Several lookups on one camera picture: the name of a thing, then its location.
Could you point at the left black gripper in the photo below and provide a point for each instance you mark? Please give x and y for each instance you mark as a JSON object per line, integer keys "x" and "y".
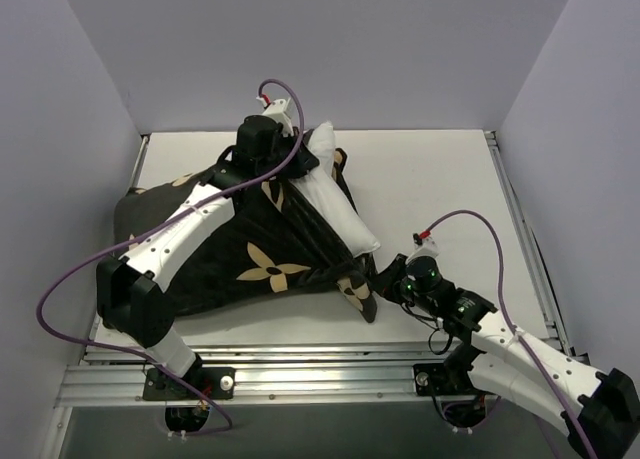
{"x": 304, "y": 158}

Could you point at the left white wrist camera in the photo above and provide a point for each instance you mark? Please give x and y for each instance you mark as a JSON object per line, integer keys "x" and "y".
{"x": 279, "y": 110}

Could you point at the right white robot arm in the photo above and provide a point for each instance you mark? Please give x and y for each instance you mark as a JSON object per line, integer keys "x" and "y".
{"x": 598, "y": 412}

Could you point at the left aluminium side rail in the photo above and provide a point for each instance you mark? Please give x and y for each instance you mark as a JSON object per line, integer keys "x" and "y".
{"x": 132, "y": 184}

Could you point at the aluminium front rail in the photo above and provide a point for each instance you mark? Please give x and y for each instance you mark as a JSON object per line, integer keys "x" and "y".
{"x": 272, "y": 375}

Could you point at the black floral pillowcase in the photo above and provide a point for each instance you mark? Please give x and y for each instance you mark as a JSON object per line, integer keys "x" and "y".
{"x": 277, "y": 242}

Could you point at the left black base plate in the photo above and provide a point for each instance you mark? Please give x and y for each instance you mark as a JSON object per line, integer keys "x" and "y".
{"x": 214, "y": 382}

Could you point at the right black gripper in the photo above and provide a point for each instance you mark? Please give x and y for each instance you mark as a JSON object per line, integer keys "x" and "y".
{"x": 392, "y": 277}

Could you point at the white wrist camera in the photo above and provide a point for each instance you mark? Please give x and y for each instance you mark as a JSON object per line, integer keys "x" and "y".
{"x": 424, "y": 246}
{"x": 279, "y": 110}

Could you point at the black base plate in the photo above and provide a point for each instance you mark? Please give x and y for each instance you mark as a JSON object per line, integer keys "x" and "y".
{"x": 436, "y": 379}
{"x": 214, "y": 382}

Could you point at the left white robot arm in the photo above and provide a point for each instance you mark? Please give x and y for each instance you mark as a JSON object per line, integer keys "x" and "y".
{"x": 131, "y": 288}

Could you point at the right aluminium side rail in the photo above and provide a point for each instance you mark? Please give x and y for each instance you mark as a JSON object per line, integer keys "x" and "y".
{"x": 531, "y": 252}

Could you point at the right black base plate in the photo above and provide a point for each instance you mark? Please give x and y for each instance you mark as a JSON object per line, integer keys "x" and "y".
{"x": 436, "y": 379}

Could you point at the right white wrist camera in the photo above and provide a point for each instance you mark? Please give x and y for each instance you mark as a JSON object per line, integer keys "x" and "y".
{"x": 424, "y": 246}

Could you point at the white pillow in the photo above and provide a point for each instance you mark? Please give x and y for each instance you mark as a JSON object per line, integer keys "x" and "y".
{"x": 323, "y": 193}

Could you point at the aluminium side rail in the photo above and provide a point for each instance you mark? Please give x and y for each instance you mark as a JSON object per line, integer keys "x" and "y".
{"x": 531, "y": 252}
{"x": 132, "y": 184}

